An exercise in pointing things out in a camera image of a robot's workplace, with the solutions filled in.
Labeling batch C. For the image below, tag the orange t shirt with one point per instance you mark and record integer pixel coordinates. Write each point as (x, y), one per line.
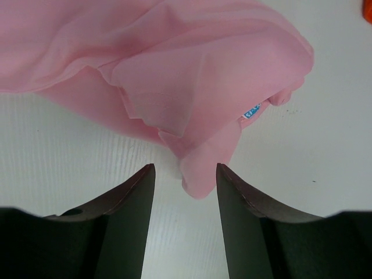
(367, 10)

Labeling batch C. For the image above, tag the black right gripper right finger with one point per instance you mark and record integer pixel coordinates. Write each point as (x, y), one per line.
(248, 219)

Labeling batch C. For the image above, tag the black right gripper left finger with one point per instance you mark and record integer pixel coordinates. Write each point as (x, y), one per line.
(105, 237)

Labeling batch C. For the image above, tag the pink t shirt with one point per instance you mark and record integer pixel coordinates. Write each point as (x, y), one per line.
(189, 75)

